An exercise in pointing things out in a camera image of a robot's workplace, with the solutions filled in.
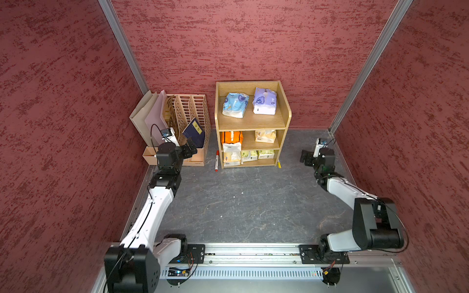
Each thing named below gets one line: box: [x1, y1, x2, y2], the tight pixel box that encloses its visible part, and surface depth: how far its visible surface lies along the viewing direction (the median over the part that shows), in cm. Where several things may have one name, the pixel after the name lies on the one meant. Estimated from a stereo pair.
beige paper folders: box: [129, 89, 168, 147], surface depth 90 cm
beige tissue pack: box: [254, 129, 277, 144], surface depth 91 cm
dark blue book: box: [181, 117, 206, 149], surface depth 106 cm
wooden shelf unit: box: [214, 80, 292, 170], surface depth 87 cm
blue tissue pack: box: [222, 92, 250, 119], surface depth 83 cm
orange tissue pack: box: [221, 131, 244, 145], surface depth 87 cm
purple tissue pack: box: [252, 87, 278, 116], surface depth 83 cm
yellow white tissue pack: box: [222, 142, 244, 167], surface depth 99 cm
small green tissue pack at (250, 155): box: [241, 150, 259, 163], surface depth 102 cm
